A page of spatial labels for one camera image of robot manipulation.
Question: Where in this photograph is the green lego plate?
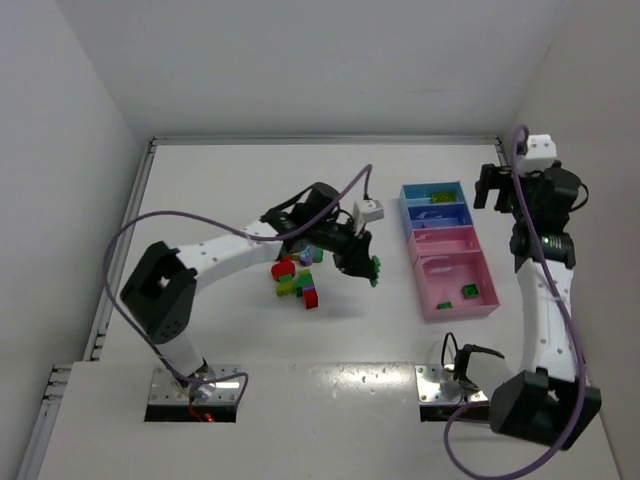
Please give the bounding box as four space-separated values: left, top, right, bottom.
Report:
369 255 381 287

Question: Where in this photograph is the green purple lego stack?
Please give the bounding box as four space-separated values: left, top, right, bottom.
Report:
294 269 315 297

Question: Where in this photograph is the yellow-green lego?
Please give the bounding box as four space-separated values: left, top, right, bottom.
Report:
432 192 457 204

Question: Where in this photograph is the red square lego brick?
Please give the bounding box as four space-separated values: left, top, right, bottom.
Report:
303 289 319 310

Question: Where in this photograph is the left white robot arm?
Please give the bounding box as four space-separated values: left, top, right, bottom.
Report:
120 182 384 386

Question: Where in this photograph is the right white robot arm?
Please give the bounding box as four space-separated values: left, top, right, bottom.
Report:
453 161 602 451

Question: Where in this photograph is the purple paw lego piece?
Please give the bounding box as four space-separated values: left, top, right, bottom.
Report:
298 245 324 266

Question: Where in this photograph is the light blue container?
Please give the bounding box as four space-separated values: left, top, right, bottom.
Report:
398 182 466 209

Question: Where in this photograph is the red round lego lower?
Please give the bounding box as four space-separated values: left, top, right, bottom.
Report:
271 261 296 282

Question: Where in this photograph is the yellow-green lego brick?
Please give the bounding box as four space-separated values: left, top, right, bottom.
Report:
276 281 296 297

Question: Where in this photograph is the small pink container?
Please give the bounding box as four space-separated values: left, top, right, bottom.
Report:
408 226 481 263

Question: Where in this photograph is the large pink container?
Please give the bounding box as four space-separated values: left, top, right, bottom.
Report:
413 251 500 322

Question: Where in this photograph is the green square lego in bin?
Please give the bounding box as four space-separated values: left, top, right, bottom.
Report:
461 283 480 300

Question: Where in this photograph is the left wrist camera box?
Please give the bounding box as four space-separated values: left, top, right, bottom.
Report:
352 199 384 225

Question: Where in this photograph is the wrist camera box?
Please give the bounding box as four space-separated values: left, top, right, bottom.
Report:
524 134 557 161
352 199 384 225

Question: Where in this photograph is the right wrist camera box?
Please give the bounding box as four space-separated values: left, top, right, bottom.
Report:
524 134 557 161

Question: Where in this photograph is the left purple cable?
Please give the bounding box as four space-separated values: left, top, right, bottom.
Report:
102 163 374 416

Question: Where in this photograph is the purple cable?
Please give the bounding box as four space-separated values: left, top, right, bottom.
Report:
102 163 374 416
443 124 587 476

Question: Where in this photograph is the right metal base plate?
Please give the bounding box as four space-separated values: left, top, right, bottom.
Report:
415 364 488 406

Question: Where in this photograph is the metal base plate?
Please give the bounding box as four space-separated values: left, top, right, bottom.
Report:
415 364 488 406
147 365 245 407

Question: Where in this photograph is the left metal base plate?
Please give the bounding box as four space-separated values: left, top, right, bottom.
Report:
147 365 245 407

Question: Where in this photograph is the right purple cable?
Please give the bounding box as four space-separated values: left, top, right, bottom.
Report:
443 124 587 476

